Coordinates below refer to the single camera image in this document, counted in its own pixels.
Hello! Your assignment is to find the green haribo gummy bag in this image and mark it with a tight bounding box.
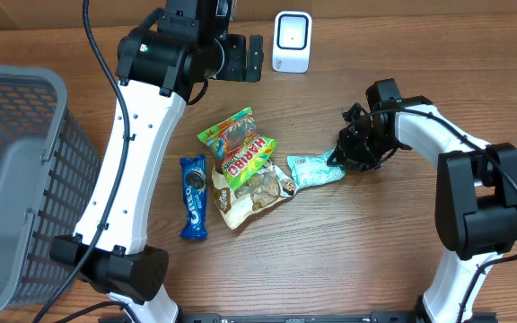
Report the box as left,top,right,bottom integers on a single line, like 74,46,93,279
197,107,277,190

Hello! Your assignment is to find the blue oreo cookie pack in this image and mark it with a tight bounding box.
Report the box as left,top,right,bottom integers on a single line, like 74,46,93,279
180,154,207,240

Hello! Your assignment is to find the brown cookie snack bag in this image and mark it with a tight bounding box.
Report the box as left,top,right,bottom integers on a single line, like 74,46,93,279
212,161,298,230

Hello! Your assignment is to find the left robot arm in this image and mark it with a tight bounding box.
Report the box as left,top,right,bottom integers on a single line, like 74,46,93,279
50,0,264,322

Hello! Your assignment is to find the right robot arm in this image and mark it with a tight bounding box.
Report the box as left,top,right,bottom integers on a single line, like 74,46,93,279
328,79,517,322

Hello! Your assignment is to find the white barcode scanner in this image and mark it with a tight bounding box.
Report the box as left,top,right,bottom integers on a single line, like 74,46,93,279
272,11,312,74

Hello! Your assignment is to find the grey plastic mesh basket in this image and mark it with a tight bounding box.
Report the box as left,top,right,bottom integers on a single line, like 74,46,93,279
0,65,100,312

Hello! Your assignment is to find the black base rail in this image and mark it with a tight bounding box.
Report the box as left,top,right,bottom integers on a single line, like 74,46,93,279
98,310,498,323

